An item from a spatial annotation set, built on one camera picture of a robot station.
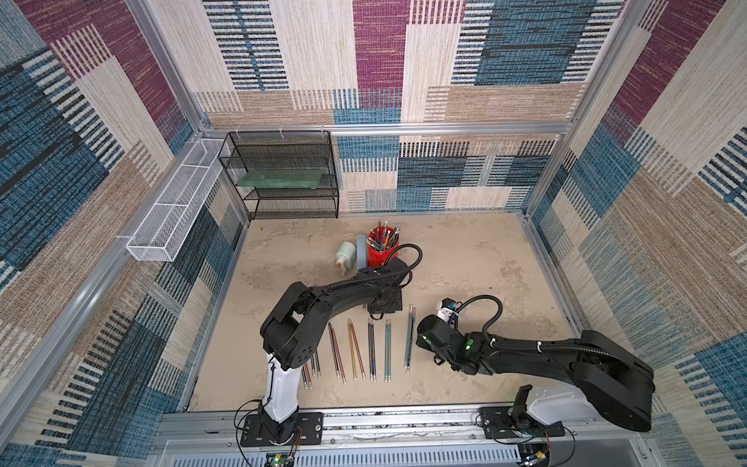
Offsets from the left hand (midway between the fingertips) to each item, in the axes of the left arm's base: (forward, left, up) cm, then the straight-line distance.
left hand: (395, 307), depth 93 cm
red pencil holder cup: (+17, +4, +12) cm, 21 cm away
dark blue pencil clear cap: (-12, +8, -2) cm, 15 cm away
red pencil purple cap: (-12, +12, -2) cm, 17 cm away
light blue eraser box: (+19, +11, +5) cm, 23 cm away
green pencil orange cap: (-13, +3, -2) cm, 13 cm away
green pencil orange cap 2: (-10, -3, 0) cm, 10 cm away
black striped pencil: (-20, +26, -1) cm, 33 cm away
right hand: (-9, -8, 0) cm, 12 cm away
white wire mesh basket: (+18, +72, +17) cm, 77 cm away
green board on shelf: (+32, +36, +26) cm, 55 cm away
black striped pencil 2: (-17, +24, -2) cm, 30 cm away
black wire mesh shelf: (+46, +33, +28) cm, 63 cm away
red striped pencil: (-20, +25, -1) cm, 32 cm away
